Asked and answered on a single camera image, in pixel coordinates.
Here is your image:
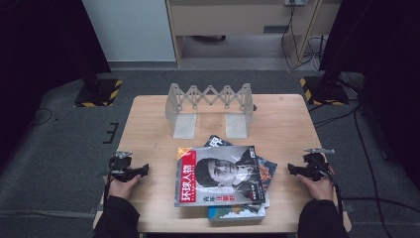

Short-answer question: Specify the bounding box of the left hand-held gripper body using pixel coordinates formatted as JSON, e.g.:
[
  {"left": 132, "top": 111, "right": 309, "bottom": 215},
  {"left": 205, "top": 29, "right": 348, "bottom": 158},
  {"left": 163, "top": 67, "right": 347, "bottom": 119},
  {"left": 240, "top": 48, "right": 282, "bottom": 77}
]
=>
[{"left": 108, "top": 150, "right": 142, "bottom": 182}]

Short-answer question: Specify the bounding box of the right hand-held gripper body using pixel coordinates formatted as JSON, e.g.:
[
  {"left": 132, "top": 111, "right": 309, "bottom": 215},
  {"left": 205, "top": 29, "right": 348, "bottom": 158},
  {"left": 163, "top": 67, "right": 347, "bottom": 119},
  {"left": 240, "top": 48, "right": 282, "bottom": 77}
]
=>
[{"left": 302, "top": 147, "right": 336, "bottom": 182}]

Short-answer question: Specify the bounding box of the dark illustrated cover magazine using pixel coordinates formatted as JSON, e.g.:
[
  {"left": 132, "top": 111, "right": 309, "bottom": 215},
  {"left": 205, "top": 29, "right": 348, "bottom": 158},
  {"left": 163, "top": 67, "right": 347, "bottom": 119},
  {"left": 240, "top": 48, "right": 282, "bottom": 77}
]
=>
[{"left": 203, "top": 134, "right": 278, "bottom": 193}]

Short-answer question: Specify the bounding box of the red portrait cover magazine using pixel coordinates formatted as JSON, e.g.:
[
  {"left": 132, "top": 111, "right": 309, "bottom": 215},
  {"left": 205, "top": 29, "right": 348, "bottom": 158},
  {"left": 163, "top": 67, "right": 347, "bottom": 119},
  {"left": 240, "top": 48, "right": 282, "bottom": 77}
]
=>
[{"left": 173, "top": 145, "right": 267, "bottom": 208}]

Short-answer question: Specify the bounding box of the grey metal expandable book rack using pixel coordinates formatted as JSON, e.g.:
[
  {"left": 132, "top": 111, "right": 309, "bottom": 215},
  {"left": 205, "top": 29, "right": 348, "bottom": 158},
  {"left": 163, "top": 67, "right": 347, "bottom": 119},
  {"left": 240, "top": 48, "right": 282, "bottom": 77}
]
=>
[{"left": 164, "top": 82, "right": 256, "bottom": 140}]

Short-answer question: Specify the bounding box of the person's left hand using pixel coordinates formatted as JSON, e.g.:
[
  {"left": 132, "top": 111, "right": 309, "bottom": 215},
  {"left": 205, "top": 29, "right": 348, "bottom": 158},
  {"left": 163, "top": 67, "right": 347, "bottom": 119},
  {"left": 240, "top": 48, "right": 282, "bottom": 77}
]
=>
[{"left": 107, "top": 174, "right": 143, "bottom": 201}]

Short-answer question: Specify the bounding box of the person's right hand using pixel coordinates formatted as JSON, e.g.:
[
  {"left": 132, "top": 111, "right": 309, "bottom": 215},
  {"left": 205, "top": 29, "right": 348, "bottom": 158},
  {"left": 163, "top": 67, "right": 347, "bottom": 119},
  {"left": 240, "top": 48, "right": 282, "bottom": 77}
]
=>
[{"left": 295, "top": 166, "right": 336, "bottom": 202}]

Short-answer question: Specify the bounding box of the black stand with striped base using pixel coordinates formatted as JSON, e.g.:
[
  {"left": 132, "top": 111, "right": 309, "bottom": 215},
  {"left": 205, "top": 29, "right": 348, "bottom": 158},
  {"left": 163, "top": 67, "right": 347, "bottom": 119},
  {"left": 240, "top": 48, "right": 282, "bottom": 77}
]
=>
[
  {"left": 299, "top": 49, "right": 351, "bottom": 107},
  {"left": 73, "top": 60, "right": 123, "bottom": 108}
]

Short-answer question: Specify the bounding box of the long grey floor strip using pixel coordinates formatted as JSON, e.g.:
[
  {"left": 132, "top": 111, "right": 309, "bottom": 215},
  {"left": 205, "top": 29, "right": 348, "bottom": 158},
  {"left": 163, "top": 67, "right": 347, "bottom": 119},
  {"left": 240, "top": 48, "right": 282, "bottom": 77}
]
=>
[{"left": 0, "top": 209, "right": 97, "bottom": 220}]

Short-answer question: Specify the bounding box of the white cabinet panel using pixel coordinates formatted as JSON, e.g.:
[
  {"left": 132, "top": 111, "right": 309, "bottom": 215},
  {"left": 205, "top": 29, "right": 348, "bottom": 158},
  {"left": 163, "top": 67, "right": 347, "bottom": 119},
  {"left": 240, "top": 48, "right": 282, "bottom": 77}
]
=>
[{"left": 81, "top": 0, "right": 176, "bottom": 62}]

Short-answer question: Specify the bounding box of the black curtain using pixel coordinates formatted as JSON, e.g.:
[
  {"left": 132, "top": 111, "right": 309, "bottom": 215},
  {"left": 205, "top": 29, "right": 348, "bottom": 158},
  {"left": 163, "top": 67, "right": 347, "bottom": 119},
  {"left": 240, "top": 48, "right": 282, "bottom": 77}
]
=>
[
  {"left": 318, "top": 0, "right": 420, "bottom": 181},
  {"left": 0, "top": 0, "right": 112, "bottom": 167}
]

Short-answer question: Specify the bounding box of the light wooden desk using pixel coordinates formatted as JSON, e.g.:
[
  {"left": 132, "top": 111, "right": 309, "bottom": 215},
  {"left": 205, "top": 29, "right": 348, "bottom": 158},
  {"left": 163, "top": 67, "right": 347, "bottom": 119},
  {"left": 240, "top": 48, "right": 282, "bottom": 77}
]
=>
[{"left": 164, "top": 0, "right": 343, "bottom": 67}]

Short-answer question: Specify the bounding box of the left hand-held gripper black cable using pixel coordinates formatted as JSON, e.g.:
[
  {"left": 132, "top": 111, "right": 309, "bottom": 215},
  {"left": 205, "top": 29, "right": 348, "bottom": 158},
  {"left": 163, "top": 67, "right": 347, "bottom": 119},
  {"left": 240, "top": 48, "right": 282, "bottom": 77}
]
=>
[{"left": 103, "top": 170, "right": 115, "bottom": 203}]

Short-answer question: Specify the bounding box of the hand-held gripper black cable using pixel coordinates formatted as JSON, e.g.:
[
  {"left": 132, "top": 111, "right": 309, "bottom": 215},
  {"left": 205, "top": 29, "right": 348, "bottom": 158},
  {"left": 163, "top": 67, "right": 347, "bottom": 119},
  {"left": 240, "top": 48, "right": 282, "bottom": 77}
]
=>
[
  {"left": 103, "top": 170, "right": 115, "bottom": 203},
  {"left": 325, "top": 165, "right": 345, "bottom": 216}
]

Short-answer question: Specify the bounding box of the right hand-held gripper black cable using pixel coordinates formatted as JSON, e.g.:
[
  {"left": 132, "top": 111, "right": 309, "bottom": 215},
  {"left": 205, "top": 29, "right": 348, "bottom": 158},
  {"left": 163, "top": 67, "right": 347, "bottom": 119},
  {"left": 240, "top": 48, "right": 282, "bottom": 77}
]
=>
[{"left": 325, "top": 165, "right": 345, "bottom": 216}]

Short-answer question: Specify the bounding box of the long black floor cable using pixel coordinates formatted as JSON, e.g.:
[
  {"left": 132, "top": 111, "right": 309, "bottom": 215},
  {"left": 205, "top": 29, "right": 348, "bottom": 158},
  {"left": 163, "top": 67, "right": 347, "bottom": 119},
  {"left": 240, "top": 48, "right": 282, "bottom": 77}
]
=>
[{"left": 352, "top": 105, "right": 387, "bottom": 238}]

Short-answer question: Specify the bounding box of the short black floor cable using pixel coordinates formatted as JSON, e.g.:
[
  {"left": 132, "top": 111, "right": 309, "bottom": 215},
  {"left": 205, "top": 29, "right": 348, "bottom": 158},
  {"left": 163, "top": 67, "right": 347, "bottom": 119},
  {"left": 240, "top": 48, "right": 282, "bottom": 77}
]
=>
[{"left": 311, "top": 98, "right": 361, "bottom": 129}]

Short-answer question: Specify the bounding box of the thin black floor cable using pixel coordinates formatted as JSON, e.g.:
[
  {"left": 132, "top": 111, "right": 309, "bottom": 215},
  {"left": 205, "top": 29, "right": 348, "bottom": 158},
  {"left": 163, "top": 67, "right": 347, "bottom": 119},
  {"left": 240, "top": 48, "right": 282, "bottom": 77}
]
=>
[{"left": 341, "top": 196, "right": 420, "bottom": 213}]

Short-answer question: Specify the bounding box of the looped black floor cable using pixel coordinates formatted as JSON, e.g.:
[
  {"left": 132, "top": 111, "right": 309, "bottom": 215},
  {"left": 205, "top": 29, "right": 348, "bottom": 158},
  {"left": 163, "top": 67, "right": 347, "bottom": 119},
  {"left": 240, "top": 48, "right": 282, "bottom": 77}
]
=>
[{"left": 29, "top": 107, "right": 54, "bottom": 128}]

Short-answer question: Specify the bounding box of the white cable bundle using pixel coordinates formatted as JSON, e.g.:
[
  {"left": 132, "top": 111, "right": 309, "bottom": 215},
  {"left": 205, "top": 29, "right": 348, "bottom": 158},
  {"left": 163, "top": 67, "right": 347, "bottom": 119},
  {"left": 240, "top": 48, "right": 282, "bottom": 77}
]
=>
[{"left": 306, "top": 35, "right": 328, "bottom": 72}]

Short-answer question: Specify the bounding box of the black hanging power cable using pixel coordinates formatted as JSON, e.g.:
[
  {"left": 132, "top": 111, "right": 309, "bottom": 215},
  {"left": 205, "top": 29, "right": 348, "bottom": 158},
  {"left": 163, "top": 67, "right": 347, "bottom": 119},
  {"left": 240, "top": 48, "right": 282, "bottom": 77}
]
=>
[{"left": 280, "top": 3, "right": 316, "bottom": 70}]

